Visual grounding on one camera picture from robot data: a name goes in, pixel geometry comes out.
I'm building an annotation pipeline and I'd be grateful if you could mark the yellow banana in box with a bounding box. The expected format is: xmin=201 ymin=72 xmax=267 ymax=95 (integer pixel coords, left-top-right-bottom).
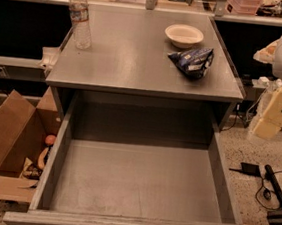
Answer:
xmin=37 ymin=147 xmax=49 ymax=170

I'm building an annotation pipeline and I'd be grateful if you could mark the open grey top drawer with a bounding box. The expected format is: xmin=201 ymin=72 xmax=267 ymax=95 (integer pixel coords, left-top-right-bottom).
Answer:
xmin=4 ymin=91 xmax=244 ymax=225

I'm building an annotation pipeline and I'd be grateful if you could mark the pink plastic bin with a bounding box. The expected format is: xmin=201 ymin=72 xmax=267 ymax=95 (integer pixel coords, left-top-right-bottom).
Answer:
xmin=226 ymin=0 xmax=262 ymax=16

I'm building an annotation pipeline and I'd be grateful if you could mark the orange fruit in box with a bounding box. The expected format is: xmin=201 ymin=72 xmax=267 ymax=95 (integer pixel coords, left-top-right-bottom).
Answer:
xmin=44 ymin=134 xmax=56 ymax=146

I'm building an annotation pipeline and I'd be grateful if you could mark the white paper bowl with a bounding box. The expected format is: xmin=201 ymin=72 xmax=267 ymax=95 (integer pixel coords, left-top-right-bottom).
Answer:
xmin=165 ymin=24 xmax=204 ymax=49

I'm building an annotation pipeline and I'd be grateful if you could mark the open cardboard box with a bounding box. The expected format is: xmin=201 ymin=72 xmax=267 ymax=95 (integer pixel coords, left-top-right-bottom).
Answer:
xmin=0 ymin=89 xmax=62 ymax=203

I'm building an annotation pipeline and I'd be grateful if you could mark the black bar on floor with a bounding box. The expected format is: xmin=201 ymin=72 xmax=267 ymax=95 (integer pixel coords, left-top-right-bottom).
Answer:
xmin=265 ymin=165 xmax=282 ymax=208

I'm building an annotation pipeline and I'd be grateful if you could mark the grey cabinet with top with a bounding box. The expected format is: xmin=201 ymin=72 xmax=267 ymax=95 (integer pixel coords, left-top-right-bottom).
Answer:
xmin=47 ymin=3 xmax=243 ymax=135

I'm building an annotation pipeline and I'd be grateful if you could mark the blue chip bag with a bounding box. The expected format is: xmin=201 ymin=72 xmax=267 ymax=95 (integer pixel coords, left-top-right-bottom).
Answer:
xmin=168 ymin=47 xmax=214 ymax=79

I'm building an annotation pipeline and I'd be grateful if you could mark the black cable on floor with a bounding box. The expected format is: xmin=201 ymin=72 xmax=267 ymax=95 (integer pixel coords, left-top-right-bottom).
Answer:
xmin=253 ymin=162 xmax=282 ymax=212

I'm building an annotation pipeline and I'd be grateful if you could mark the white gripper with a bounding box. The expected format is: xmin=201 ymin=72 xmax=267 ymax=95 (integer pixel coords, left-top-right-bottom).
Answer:
xmin=249 ymin=40 xmax=282 ymax=140

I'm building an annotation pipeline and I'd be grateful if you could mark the black power adapter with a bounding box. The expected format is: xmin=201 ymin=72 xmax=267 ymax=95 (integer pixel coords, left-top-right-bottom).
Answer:
xmin=231 ymin=162 xmax=261 ymax=177

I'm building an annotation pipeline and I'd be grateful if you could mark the white power strip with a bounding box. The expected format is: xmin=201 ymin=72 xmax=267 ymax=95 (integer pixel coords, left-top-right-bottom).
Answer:
xmin=257 ymin=76 xmax=282 ymax=89

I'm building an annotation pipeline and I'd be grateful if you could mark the clear plastic water bottle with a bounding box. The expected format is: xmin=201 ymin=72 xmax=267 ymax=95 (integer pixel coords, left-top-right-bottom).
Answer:
xmin=69 ymin=0 xmax=92 ymax=49

